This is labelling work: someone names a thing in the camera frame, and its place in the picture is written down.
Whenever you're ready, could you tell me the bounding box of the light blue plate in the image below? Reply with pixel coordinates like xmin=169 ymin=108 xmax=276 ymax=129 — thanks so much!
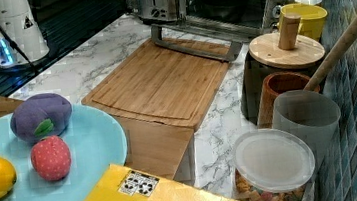
xmin=0 ymin=104 xmax=127 ymax=201

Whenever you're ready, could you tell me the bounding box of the black cable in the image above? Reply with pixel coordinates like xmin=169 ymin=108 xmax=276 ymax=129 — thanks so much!
xmin=0 ymin=0 xmax=38 ymax=77

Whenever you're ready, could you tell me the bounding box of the bamboo cutting board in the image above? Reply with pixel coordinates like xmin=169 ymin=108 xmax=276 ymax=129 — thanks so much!
xmin=81 ymin=39 xmax=229 ymax=130

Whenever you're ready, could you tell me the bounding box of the wooden rolling pin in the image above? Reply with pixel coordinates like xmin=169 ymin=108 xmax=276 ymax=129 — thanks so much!
xmin=304 ymin=15 xmax=357 ymax=91

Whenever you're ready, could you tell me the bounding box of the red plush strawberry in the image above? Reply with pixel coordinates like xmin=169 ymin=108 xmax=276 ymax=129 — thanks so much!
xmin=30 ymin=136 xmax=72 ymax=181

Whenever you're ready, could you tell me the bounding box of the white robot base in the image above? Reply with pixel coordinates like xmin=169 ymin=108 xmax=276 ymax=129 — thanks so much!
xmin=0 ymin=0 xmax=50 ymax=68

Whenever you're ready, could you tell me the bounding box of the yellow mug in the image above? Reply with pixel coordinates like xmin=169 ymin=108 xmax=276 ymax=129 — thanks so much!
xmin=279 ymin=3 xmax=327 ymax=41

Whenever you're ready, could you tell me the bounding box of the brown wooden cup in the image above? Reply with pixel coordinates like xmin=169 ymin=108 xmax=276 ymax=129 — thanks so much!
xmin=257 ymin=71 xmax=310 ymax=129

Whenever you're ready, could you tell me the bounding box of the clear jar with plastic lid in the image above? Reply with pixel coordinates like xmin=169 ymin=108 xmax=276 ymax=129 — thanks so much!
xmin=232 ymin=128 xmax=315 ymax=201

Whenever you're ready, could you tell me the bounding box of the silver toaster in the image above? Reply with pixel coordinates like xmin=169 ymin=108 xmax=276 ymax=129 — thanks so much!
xmin=139 ymin=0 xmax=179 ymax=22

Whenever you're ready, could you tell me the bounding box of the black canister with wooden lid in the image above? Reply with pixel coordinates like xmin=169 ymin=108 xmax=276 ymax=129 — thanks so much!
xmin=241 ymin=12 xmax=325 ymax=124

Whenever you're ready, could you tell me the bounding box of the grey translucent cup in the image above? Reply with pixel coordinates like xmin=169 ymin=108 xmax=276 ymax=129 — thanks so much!
xmin=272 ymin=89 xmax=341 ymax=171

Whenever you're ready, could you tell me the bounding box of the purple plush plum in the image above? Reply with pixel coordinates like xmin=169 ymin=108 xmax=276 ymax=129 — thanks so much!
xmin=10 ymin=93 xmax=72 ymax=143

